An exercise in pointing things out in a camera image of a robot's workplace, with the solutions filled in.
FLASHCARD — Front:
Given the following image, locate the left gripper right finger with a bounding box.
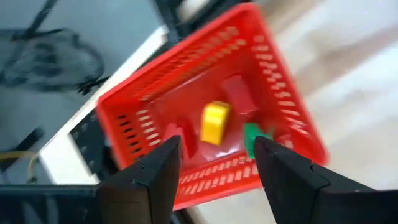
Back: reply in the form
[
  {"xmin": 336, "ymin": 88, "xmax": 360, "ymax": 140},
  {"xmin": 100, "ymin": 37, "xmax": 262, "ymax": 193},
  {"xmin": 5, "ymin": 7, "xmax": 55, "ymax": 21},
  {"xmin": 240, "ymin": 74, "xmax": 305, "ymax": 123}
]
[{"xmin": 253, "ymin": 135, "xmax": 343, "ymax": 224}]

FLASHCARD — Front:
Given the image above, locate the green mini stapler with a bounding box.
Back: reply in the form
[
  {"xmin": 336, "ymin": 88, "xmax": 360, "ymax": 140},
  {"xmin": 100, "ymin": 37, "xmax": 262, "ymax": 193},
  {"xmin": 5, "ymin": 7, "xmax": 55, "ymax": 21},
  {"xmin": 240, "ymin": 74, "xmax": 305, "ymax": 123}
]
[{"xmin": 242, "ymin": 122, "xmax": 274, "ymax": 159}]

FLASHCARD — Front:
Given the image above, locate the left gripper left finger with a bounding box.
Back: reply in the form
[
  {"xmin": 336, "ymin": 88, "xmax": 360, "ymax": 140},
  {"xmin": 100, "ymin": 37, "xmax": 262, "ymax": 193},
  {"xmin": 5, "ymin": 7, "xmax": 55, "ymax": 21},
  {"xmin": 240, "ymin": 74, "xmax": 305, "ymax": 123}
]
[{"xmin": 95, "ymin": 134, "xmax": 183, "ymax": 224}]

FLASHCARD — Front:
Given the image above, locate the black floor fan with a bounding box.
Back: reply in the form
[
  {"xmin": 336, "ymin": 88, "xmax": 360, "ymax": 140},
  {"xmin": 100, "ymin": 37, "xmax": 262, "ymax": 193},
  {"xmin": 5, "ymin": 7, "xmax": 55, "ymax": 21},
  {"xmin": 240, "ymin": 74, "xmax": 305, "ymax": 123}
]
[{"xmin": 0, "ymin": 0, "xmax": 109, "ymax": 96}]

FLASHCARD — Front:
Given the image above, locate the yellow mini stapler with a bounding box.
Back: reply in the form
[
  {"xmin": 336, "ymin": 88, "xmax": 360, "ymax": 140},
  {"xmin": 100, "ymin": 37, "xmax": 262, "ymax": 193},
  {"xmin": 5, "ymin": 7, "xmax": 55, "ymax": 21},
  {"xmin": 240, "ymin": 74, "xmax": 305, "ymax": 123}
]
[{"xmin": 198, "ymin": 100, "xmax": 233, "ymax": 146}]

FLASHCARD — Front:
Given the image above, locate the red and silver mini stapler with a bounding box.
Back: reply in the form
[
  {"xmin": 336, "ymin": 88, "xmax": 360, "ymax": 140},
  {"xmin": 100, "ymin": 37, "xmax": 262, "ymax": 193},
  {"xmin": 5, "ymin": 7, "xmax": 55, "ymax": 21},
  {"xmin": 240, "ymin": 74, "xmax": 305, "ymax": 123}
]
[{"xmin": 163, "ymin": 119, "xmax": 198, "ymax": 159}]

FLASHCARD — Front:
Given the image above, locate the red plastic bin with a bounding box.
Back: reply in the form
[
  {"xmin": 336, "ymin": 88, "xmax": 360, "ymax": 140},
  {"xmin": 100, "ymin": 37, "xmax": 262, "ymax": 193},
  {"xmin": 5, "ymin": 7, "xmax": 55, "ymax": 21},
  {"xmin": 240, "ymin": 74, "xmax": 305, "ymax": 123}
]
[{"xmin": 95, "ymin": 2, "xmax": 330, "ymax": 212}]

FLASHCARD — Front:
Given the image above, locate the yellow extension cable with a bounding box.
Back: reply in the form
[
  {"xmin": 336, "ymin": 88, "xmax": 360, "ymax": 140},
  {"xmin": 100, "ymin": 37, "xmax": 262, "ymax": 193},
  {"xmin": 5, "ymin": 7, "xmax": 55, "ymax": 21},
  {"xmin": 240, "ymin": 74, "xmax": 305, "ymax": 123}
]
[{"xmin": 0, "ymin": 151, "xmax": 40, "ymax": 184}]

